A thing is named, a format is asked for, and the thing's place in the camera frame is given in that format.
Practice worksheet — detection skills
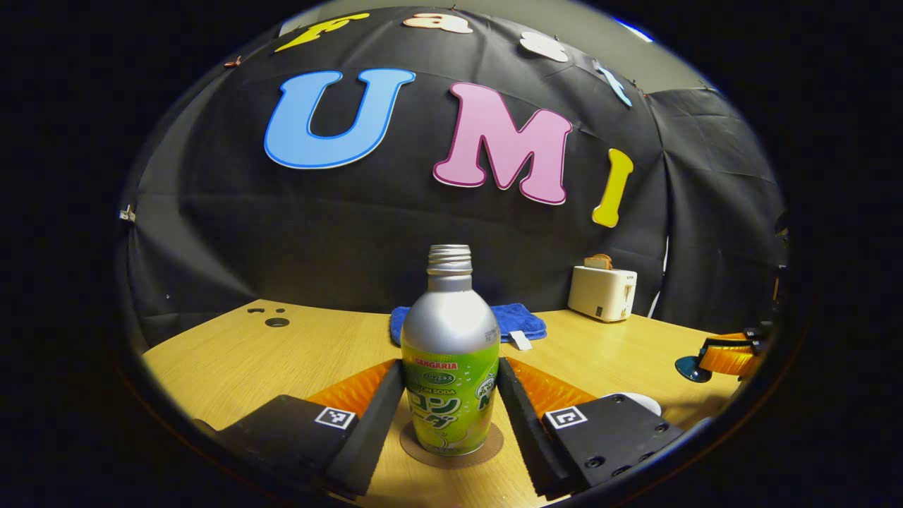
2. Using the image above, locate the teal teacup lid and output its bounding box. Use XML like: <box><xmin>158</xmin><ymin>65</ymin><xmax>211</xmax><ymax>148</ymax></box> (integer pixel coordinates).
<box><xmin>674</xmin><ymin>355</ymin><xmax>713</xmax><ymax>384</ymax></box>

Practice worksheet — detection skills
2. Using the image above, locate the round brown coaster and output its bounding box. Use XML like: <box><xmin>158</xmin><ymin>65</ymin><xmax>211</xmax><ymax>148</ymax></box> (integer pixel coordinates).
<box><xmin>399</xmin><ymin>421</ymin><xmax>504</xmax><ymax>470</ymax></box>

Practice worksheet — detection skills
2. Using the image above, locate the folded blue towel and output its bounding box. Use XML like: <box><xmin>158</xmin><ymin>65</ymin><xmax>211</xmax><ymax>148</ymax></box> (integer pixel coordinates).
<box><xmin>390</xmin><ymin>303</ymin><xmax>547</xmax><ymax>351</ymax></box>

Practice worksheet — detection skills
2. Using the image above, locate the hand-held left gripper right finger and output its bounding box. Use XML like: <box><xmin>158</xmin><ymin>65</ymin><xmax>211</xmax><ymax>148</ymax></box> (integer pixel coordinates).
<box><xmin>497</xmin><ymin>356</ymin><xmax>686</xmax><ymax>500</ymax></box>

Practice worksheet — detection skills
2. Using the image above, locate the green label silver water bottle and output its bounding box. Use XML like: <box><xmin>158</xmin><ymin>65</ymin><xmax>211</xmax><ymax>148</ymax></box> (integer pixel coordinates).
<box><xmin>401</xmin><ymin>244</ymin><xmax>502</xmax><ymax>456</ymax></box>

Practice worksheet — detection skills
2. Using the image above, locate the white toaster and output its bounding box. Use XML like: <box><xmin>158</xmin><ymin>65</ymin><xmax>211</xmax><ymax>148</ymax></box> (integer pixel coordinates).
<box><xmin>568</xmin><ymin>265</ymin><xmax>638</xmax><ymax>323</ymax></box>

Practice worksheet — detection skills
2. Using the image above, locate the black backdrop cloth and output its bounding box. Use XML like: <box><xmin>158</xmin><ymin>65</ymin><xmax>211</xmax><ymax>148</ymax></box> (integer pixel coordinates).
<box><xmin>116</xmin><ymin>7</ymin><xmax>791</xmax><ymax>350</ymax></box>

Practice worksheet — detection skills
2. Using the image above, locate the white cable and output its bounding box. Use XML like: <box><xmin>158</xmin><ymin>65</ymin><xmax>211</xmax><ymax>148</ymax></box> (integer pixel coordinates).
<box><xmin>648</xmin><ymin>236</ymin><xmax>670</xmax><ymax>318</ymax></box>

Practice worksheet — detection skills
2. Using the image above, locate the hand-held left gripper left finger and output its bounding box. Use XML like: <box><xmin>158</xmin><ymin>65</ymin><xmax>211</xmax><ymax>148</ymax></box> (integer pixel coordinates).
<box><xmin>194</xmin><ymin>358</ymin><xmax>408</xmax><ymax>499</ymax></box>

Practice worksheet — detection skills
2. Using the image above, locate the teal teacup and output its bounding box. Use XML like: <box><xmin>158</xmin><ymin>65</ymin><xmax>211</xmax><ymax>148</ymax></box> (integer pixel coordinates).
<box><xmin>612</xmin><ymin>392</ymin><xmax>664</xmax><ymax>418</ymax></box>

